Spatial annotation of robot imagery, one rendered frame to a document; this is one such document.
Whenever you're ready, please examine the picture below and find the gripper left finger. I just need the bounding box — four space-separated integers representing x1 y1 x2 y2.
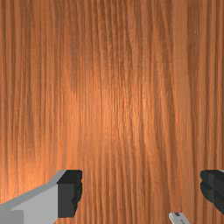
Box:
0 169 83 224

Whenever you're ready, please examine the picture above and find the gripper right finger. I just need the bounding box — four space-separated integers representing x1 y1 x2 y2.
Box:
199 169 224 216

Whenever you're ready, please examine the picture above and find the white USB stick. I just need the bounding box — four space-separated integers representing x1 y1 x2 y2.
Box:
168 212 195 224

